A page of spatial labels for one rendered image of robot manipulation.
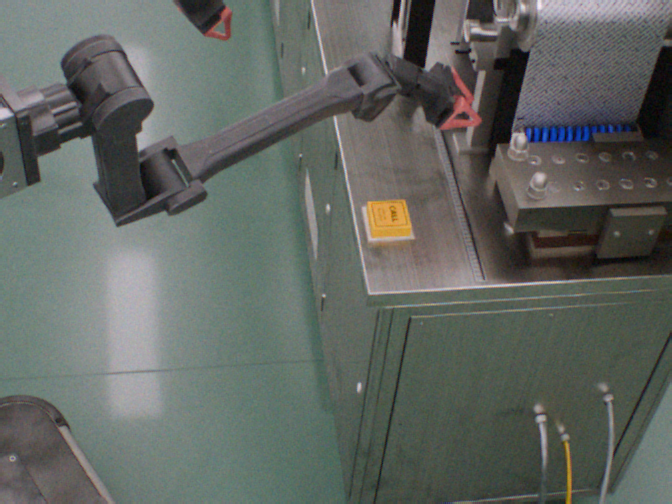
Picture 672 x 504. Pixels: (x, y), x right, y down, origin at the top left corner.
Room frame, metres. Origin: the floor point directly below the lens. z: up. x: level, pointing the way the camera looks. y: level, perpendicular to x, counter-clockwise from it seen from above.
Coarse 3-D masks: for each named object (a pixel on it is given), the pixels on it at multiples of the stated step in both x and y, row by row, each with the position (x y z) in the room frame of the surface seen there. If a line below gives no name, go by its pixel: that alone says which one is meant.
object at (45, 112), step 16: (0, 80) 0.98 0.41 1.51; (16, 96) 0.96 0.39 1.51; (32, 96) 0.98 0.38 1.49; (48, 96) 0.99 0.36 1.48; (64, 96) 1.00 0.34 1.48; (16, 112) 0.93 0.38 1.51; (32, 112) 0.96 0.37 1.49; (48, 112) 0.97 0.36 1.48; (64, 112) 0.98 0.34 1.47; (32, 128) 0.94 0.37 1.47; (48, 128) 0.95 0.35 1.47; (64, 128) 0.97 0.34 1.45; (80, 128) 0.99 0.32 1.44; (32, 144) 0.94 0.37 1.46; (48, 144) 0.95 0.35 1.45; (32, 160) 0.93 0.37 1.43; (32, 176) 0.93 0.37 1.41
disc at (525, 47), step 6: (540, 0) 1.56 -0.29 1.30; (540, 6) 1.55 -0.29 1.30; (540, 12) 1.54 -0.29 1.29; (534, 18) 1.55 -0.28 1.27; (534, 24) 1.55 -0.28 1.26; (534, 30) 1.54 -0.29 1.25; (516, 36) 1.61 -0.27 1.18; (534, 36) 1.53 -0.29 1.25; (528, 42) 1.55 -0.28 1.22; (534, 42) 1.54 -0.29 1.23; (522, 48) 1.57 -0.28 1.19; (528, 48) 1.55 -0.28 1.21
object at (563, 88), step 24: (528, 72) 1.55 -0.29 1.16; (552, 72) 1.55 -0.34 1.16; (576, 72) 1.56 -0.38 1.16; (600, 72) 1.57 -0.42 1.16; (624, 72) 1.58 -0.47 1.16; (648, 72) 1.59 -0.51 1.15; (528, 96) 1.55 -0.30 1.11; (552, 96) 1.56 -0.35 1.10; (576, 96) 1.57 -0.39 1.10; (600, 96) 1.58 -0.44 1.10; (624, 96) 1.59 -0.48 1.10; (528, 120) 1.55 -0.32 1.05; (552, 120) 1.56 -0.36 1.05; (576, 120) 1.57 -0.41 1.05; (600, 120) 1.58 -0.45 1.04; (624, 120) 1.59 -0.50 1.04
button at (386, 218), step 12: (372, 204) 1.42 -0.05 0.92; (384, 204) 1.42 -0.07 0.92; (396, 204) 1.43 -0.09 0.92; (372, 216) 1.39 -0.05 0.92; (384, 216) 1.39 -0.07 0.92; (396, 216) 1.40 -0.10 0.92; (372, 228) 1.36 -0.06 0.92; (384, 228) 1.37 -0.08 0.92; (396, 228) 1.37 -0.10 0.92; (408, 228) 1.37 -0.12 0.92
